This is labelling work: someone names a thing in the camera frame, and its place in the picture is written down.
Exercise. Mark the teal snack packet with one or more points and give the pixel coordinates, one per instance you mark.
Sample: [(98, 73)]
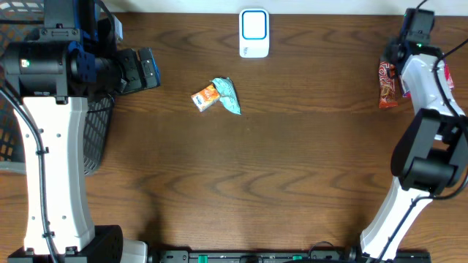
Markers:
[(227, 93)]

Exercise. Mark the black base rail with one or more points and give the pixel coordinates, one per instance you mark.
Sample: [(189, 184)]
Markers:
[(324, 255)]

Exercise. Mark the small orange snack packet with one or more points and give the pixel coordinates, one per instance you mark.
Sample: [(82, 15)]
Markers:
[(206, 97)]

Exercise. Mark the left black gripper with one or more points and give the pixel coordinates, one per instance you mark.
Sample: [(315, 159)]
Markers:
[(147, 68)]

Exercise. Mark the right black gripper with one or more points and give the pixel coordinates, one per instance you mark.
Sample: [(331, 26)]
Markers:
[(388, 50)]

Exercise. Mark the white barcode scanner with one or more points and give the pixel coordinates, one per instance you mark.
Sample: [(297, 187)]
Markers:
[(254, 33)]

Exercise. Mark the dark grey plastic mesh basket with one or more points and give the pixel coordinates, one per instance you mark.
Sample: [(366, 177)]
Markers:
[(16, 25)]

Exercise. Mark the purple snack packet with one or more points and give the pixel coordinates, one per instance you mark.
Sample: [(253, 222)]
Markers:
[(405, 92)]

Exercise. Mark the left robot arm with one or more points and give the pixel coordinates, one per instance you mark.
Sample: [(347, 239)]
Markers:
[(52, 78)]

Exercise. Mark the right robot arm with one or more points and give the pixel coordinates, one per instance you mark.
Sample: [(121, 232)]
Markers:
[(430, 160)]

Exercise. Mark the orange-red snack bar wrapper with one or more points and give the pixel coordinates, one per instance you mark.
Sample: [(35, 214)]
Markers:
[(387, 74)]

